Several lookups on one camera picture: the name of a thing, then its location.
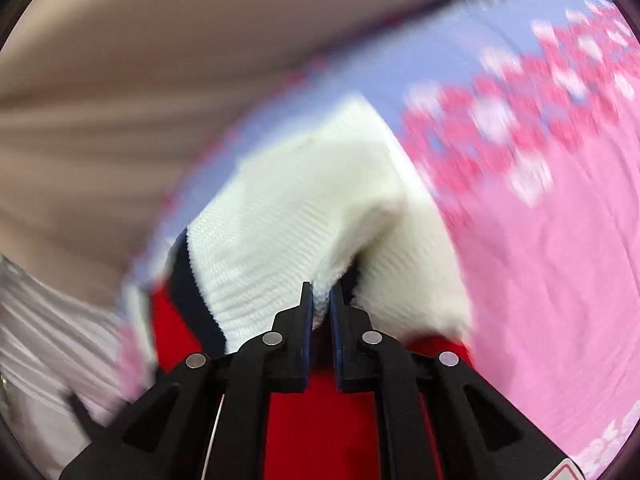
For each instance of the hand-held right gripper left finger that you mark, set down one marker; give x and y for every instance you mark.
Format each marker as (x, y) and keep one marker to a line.
(308, 330)

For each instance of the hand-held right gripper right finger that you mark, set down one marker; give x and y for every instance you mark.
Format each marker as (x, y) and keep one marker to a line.
(336, 335)

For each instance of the white knit sweater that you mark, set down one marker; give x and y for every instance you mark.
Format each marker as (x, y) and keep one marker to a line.
(300, 210)

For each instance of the pink floral bedsheet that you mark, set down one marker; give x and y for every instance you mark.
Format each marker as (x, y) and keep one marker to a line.
(550, 260)

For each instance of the white curtain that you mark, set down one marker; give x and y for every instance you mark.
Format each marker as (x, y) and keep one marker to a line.
(40, 335)

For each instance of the beige cloth backdrop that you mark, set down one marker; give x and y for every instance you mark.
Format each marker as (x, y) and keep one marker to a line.
(150, 60)

